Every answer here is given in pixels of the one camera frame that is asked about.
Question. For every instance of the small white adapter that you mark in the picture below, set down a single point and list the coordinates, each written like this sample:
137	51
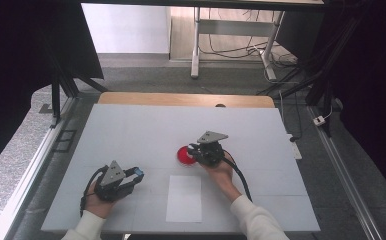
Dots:
319	120

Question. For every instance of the person's right hand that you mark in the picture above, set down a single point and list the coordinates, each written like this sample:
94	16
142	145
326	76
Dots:
222	173

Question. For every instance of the aluminium floor rail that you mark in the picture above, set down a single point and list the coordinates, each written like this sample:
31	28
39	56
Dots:
344	180
27	186

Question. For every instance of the white paper sheet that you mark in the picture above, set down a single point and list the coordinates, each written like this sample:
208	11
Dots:
184	200

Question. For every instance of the black curtain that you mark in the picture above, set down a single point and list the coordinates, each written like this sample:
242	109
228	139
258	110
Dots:
374	83
21	50

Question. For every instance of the round red ink pad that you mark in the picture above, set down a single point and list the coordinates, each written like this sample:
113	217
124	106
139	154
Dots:
183	156

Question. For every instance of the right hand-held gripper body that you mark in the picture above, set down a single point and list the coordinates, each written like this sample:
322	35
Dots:
211	153

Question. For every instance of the black metal stand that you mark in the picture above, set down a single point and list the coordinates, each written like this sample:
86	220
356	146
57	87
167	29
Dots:
56	96
321	80

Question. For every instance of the white metal desk frame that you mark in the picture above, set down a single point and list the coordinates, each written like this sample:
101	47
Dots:
234	27

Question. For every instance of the wooden table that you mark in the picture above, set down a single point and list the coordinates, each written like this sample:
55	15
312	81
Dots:
181	99

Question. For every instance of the white table cover board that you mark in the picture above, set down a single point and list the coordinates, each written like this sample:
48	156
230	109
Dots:
147	133

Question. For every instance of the person's left hand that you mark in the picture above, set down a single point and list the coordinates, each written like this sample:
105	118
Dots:
97	206

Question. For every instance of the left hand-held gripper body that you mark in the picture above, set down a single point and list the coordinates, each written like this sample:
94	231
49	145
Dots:
112	176

